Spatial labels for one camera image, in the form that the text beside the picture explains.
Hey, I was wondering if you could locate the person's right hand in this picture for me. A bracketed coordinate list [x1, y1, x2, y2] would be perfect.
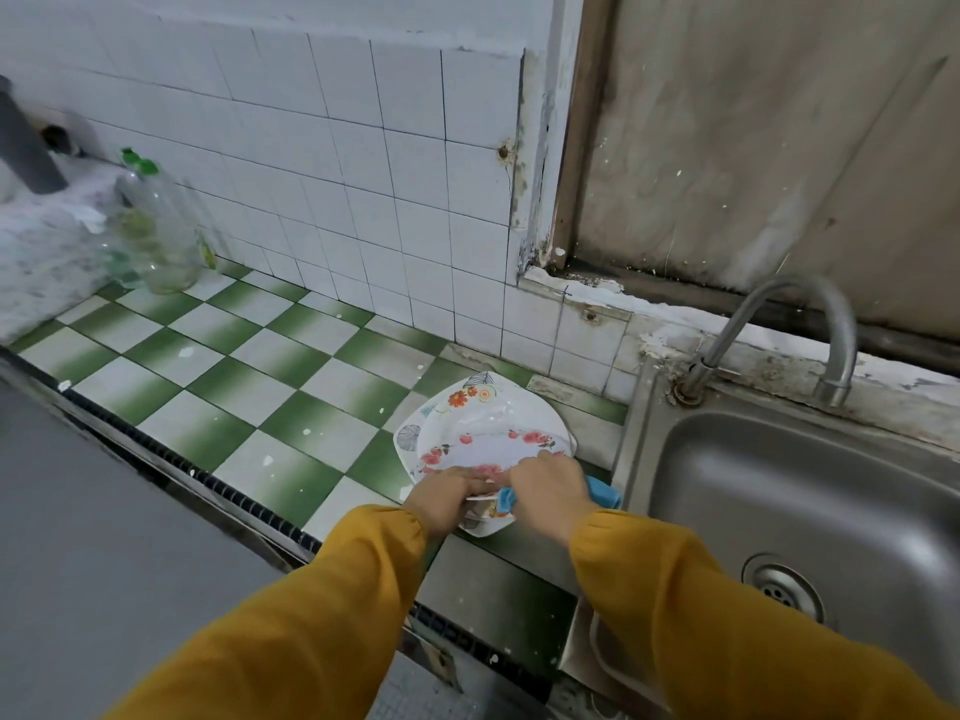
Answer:
[509, 451, 600, 549]

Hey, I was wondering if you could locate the person's left hand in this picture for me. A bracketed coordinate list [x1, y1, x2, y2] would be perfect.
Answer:
[402, 466, 502, 541]

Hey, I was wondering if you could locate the round floral white plate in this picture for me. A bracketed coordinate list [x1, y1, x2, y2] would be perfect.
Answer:
[414, 421, 577, 527]

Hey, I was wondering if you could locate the blue cleaning cloth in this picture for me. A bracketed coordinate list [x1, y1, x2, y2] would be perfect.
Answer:
[495, 475, 623, 516]

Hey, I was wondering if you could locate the person's left forearm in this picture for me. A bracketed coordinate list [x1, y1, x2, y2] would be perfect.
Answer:
[105, 505, 429, 720]

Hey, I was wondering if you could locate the person's right forearm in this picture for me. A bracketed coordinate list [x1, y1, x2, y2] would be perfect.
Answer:
[570, 509, 960, 720]

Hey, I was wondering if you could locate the square floral white plate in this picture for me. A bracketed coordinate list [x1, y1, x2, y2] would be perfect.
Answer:
[393, 370, 579, 538]

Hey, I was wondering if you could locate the sink drain strainer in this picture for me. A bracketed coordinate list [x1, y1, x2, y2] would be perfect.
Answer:
[741, 554, 826, 623]

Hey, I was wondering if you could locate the stainless steel sink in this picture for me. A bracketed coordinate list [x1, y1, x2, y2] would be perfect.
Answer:
[558, 367, 960, 709]

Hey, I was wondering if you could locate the curved steel faucet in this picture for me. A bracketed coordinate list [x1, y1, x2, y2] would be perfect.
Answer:
[673, 274, 859, 409]

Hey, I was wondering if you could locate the clear bottle with green cap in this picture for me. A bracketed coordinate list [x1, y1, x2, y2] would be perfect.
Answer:
[105, 148, 219, 295]

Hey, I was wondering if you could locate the grey pipe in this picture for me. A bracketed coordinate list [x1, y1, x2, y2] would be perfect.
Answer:
[0, 76, 69, 196]

